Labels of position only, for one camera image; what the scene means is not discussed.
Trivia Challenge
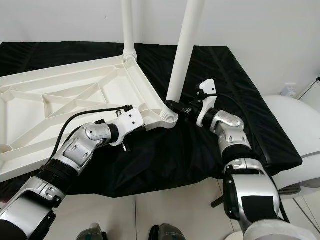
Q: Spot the white plastic children table top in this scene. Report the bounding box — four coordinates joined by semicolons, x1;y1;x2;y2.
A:
0;54;181;183

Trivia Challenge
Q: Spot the black cloth table cover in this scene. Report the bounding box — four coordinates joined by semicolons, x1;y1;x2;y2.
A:
0;41;303;198

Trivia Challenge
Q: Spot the black metal table leg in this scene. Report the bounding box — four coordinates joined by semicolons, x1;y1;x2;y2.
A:
211;196;226;208

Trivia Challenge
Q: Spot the white round appliance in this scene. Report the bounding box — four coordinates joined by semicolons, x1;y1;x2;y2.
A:
260;95;320;188

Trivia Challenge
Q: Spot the grey robot right foot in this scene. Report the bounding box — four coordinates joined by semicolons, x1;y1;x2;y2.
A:
148;223;186;240

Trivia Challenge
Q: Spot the grey robot foot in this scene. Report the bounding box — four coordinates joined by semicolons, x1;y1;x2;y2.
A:
75;222;106;240
148;223;186;240

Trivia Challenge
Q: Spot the grey robot left foot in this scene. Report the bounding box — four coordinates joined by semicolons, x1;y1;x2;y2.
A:
75;222;106;240

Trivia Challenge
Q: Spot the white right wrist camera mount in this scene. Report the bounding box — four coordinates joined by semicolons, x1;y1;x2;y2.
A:
196;79;218;127

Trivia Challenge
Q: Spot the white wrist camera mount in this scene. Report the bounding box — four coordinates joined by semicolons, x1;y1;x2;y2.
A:
196;79;218;127
111;106;147;146

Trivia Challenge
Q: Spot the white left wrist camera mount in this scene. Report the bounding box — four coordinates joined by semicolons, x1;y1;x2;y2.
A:
111;106;147;146

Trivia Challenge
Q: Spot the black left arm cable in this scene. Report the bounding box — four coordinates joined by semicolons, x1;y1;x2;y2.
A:
55;104;133;163

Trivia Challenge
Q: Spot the white wall socket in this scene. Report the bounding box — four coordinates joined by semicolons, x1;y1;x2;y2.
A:
282;82;297;97

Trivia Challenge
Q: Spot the black wall power cable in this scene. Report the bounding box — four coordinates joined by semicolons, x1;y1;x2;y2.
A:
299;76;320;99

